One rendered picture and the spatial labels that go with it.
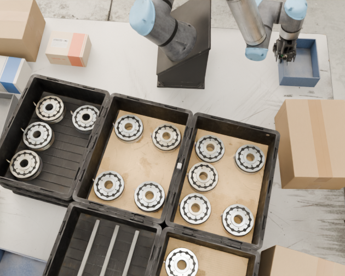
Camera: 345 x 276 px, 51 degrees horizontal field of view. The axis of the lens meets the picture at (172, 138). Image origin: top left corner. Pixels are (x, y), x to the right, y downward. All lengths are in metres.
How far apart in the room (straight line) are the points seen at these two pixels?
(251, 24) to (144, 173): 0.60
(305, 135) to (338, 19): 1.67
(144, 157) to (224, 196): 0.31
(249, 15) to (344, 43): 1.73
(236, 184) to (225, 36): 0.74
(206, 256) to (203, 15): 0.86
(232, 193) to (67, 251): 0.57
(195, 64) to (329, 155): 0.58
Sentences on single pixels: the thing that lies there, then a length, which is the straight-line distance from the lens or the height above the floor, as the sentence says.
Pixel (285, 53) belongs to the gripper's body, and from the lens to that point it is 1.50.
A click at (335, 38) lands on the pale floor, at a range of 2.84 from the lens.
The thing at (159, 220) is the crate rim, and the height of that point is 0.93.
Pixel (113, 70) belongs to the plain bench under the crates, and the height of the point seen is 0.70.
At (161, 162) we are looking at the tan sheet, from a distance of 1.29.
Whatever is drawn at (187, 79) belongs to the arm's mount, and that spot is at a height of 0.77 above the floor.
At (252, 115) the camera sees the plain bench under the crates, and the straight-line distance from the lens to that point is 1.54.
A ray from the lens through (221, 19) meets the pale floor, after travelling 2.73.
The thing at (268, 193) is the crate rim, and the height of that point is 0.92.
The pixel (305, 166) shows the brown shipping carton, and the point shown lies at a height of 0.86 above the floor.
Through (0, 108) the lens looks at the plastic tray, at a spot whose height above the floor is 0.70.
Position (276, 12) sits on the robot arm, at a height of 1.06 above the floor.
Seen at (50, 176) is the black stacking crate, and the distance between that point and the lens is 1.35.
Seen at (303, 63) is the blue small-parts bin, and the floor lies 0.70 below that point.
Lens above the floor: 2.05
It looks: 67 degrees down
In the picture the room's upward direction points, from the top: straight up
